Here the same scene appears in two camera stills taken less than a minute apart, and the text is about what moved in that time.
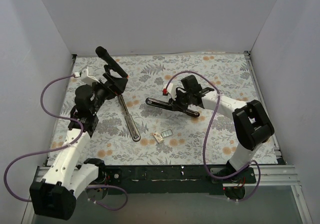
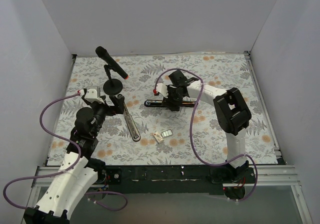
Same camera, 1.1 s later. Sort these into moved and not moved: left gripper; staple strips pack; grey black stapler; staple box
Moved: left gripper
Not moved: staple strips pack; staple box; grey black stapler
